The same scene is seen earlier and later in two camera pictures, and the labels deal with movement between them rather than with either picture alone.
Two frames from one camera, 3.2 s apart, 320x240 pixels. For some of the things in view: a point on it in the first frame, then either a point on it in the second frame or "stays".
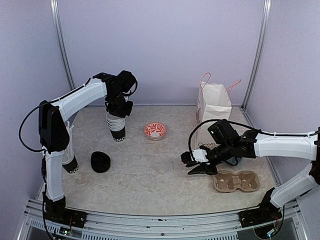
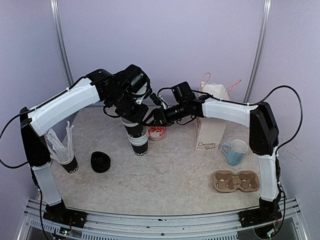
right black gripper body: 224,151 to 170,117
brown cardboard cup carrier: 226,181 stays
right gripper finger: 209,169 to 158,123
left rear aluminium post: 56,12 stays
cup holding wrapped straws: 69,164 stays
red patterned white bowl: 155,131 stays
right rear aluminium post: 260,42 stays
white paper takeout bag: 213,104 stays
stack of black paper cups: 116,125 to 138,136
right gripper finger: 194,164 to 156,118
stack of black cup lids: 100,161 stays
